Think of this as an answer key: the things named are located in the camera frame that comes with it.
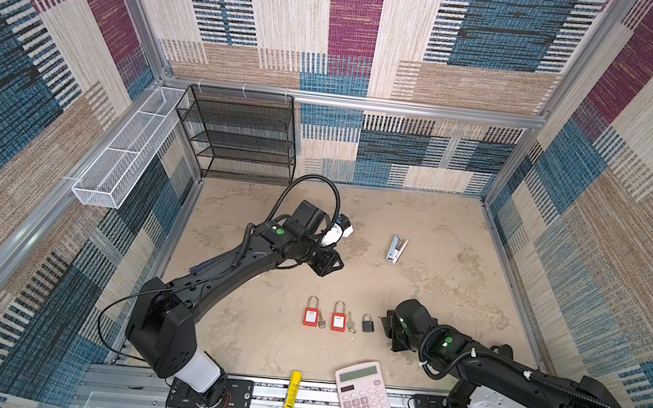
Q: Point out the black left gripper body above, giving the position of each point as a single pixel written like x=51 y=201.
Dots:
x=320 y=261

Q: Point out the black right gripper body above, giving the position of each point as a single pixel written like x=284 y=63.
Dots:
x=400 y=340

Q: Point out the small black padlock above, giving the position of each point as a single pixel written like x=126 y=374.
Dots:
x=367 y=323

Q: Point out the red padlock with label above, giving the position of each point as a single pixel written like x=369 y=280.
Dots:
x=311 y=312

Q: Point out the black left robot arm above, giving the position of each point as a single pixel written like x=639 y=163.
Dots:
x=163 y=321

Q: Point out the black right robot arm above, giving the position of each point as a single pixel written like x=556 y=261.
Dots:
x=486 y=377

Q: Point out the grey stapler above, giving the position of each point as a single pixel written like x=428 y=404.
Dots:
x=396 y=249

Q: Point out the pink calculator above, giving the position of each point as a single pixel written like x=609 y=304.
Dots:
x=362 y=386

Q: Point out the yellow marker pen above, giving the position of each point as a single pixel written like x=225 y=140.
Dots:
x=292 y=390

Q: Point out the dark blue book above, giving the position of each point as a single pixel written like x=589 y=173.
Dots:
x=209 y=264

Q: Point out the black mesh shelf rack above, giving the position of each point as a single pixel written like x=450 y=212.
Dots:
x=240 y=135

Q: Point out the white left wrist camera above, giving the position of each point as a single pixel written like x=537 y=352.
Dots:
x=342 y=228

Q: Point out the white wire mesh basket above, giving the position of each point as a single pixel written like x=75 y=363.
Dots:
x=108 y=181

